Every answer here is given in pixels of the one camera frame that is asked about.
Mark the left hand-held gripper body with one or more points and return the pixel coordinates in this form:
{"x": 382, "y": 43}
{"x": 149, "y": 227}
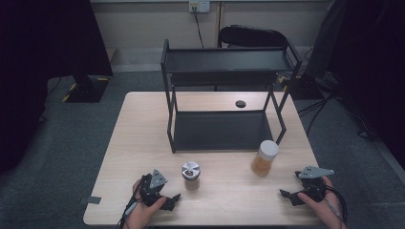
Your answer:
{"x": 152, "y": 191}

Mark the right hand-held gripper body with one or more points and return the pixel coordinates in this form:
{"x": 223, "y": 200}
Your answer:
{"x": 313, "y": 187}

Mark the small silver metal can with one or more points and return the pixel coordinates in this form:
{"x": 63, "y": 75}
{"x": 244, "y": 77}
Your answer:
{"x": 191, "y": 178}

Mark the amber jar with white lid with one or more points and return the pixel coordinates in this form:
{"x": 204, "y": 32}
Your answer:
{"x": 264, "y": 160}

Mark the black two-tier metal rack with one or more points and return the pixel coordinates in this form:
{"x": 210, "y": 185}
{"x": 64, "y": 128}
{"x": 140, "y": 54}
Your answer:
{"x": 219, "y": 130}

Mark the person's left hand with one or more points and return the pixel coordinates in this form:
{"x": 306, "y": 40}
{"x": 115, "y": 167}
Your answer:
{"x": 140, "y": 216}

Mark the person's right hand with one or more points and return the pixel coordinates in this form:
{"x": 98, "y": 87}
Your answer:
{"x": 328, "y": 213}

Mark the grey tape strip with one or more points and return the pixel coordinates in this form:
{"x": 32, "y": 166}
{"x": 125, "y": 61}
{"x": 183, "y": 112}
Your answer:
{"x": 92, "y": 200}

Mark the black stand base striped tape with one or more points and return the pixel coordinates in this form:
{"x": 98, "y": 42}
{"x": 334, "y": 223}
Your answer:
{"x": 87, "y": 90}

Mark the dark curtain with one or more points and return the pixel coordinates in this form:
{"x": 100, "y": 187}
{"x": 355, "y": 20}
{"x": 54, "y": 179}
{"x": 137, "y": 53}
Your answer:
{"x": 47, "y": 63}
{"x": 375, "y": 63}

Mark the dark monitor on stand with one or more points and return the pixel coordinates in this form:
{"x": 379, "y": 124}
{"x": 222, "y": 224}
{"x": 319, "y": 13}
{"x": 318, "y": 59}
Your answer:
{"x": 321, "y": 41}

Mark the black chair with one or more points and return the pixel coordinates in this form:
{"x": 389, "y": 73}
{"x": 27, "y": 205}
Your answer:
{"x": 251, "y": 35}

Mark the white wall socket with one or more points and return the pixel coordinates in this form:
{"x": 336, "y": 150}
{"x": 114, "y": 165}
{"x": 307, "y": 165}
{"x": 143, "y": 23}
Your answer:
{"x": 199, "y": 5}

